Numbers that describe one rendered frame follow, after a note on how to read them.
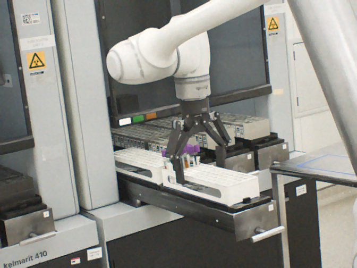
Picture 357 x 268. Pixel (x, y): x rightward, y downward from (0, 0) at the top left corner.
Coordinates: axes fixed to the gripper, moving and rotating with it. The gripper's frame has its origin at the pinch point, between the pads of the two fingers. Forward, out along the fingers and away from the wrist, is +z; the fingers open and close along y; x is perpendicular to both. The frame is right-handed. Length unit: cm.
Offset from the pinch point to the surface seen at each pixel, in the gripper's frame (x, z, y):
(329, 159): -8.4, 3.8, 39.1
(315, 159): -5.0, 3.8, 36.9
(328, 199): 142, 86, 189
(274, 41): 32, -27, 58
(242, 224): -21.2, 8.0, -4.3
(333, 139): 143, 50, 198
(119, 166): 38.9, 3.5, -3.1
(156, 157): 24.2, -0.3, 1.6
